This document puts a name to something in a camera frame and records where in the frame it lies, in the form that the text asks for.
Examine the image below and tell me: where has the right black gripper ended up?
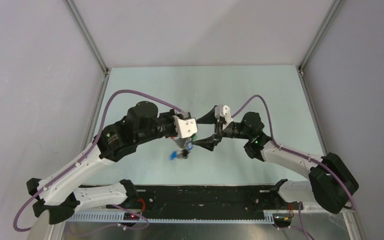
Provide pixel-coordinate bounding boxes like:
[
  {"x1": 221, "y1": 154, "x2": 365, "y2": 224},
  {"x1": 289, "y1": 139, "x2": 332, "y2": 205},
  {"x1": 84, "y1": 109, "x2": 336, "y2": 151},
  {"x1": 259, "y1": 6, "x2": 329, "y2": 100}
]
[{"x1": 192, "y1": 105, "x2": 252, "y2": 152}]

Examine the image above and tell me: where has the steel key holder red handle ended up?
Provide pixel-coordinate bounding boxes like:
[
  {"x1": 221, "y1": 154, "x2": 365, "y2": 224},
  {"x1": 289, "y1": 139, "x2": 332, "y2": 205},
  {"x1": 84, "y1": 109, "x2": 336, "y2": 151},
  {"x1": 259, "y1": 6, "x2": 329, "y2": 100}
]
[{"x1": 174, "y1": 137, "x2": 193, "y2": 151}]

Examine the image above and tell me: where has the black key tag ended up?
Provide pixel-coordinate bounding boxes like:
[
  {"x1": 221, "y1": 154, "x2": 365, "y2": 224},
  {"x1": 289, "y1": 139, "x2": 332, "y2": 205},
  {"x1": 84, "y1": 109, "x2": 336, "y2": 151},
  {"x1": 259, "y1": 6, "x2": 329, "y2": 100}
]
[{"x1": 181, "y1": 149, "x2": 190, "y2": 159}]

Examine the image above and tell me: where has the blue key tag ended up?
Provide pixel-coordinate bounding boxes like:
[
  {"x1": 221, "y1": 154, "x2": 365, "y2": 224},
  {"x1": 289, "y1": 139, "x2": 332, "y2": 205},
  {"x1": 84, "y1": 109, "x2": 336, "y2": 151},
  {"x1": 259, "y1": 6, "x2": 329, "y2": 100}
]
[{"x1": 169, "y1": 151, "x2": 180, "y2": 161}]

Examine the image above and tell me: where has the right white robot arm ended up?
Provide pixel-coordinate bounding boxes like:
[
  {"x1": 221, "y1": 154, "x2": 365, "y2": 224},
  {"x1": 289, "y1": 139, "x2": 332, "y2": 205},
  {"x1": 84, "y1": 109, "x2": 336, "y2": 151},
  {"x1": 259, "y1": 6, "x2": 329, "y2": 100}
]
[{"x1": 193, "y1": 105, "x2": 359, "y2": 214}]

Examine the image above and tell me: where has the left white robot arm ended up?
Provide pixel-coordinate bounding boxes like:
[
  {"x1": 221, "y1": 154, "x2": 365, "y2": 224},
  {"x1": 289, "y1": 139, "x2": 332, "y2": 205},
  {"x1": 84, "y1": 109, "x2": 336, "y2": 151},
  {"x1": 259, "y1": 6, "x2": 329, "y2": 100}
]
[{"x1": 26, "y1": 101, "x2": 184, "y2": 225}]

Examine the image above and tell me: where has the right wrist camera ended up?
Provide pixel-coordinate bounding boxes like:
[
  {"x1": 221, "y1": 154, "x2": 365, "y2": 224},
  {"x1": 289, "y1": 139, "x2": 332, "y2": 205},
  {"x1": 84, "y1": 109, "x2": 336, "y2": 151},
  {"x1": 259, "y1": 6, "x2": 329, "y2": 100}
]
[{"x1": 214, "y1": 105, "x2": 233, "y2": 130}]

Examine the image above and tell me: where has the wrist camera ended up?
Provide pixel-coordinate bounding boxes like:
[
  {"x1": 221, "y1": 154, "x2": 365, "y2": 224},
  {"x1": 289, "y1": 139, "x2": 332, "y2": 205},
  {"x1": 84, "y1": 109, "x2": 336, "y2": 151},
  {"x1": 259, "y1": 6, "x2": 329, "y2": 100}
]
[
  {"x1": 214, "y1": 105, "x2": 233, "y2": 130},
  {"x1": 173, "y1": 111, "x2": 198, "y2": 139}
]

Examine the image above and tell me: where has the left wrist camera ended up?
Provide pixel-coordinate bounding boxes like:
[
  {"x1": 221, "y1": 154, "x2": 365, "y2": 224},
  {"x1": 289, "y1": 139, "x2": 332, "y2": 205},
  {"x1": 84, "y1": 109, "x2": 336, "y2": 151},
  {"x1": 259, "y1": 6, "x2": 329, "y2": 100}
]
[{"x1": 173, "y1": 111, "x2": 198, "y2": 139}]

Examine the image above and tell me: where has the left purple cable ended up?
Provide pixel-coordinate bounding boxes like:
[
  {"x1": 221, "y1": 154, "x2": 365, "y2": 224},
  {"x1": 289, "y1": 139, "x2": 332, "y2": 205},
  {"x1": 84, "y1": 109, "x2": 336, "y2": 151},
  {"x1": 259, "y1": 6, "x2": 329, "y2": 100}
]
[{"x1": 13, "y1": 89, "x2": 184, "y2": 233}]

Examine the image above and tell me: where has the purple cable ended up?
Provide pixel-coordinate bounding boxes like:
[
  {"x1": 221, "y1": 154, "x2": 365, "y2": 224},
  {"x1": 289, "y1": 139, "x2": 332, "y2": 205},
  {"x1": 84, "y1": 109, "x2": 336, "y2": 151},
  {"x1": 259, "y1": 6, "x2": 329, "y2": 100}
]
[
  {"x1": 231, "y1": 95, "x2": 357, "y2": 240},
  {"x1": 13, "y1": 89, "x2": 184, "y2": 233}
]

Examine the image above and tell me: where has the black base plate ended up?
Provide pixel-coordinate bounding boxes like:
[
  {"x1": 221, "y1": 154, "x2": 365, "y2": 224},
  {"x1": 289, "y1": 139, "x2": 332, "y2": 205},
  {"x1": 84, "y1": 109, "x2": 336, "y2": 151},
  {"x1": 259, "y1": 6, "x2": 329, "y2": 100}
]
[{"x1": 120, "y1": 185, "x2": 289, "y2": 220}]

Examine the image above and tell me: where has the left aluminium corner post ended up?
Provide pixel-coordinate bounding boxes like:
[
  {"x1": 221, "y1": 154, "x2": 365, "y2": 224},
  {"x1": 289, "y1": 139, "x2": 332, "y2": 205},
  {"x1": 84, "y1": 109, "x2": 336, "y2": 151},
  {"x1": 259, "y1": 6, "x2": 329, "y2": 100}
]
[{"x1": 63, "y1": 0, "x2": 109, "y2": 76}]

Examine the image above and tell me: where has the aluminium corner post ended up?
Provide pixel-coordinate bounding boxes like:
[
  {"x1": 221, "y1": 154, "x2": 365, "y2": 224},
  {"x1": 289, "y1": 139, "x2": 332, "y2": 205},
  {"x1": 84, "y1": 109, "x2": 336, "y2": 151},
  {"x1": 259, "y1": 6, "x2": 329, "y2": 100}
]
[
  {"x1": 63, "y1": 0, "x2": 109, "y2": 76},
  {"x1": 297, "y1": 0, "x2": 345, "y2": 76}
]

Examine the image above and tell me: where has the grey cable duct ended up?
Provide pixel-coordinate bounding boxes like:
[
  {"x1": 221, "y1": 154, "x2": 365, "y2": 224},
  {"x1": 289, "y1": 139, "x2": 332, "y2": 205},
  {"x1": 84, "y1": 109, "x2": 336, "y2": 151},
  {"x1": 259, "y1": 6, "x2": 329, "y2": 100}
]
[{"x1": 67, "y1": 211, "x2": 274, "y2": 224}]

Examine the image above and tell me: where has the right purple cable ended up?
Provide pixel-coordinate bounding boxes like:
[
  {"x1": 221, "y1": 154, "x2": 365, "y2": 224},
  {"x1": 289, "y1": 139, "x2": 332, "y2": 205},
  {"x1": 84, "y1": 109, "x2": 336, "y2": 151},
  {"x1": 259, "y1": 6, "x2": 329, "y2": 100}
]
[{"x1": 231, "y1": 95, "x2": 357, "y2": 240}]

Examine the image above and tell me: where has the right aluminium corner post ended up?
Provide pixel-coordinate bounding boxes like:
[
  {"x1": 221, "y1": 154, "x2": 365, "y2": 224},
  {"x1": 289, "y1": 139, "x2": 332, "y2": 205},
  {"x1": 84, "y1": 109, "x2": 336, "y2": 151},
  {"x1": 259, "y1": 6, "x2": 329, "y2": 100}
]
[{"x1": 297, "y1": 0, "x2": 345, "y2": 76}]

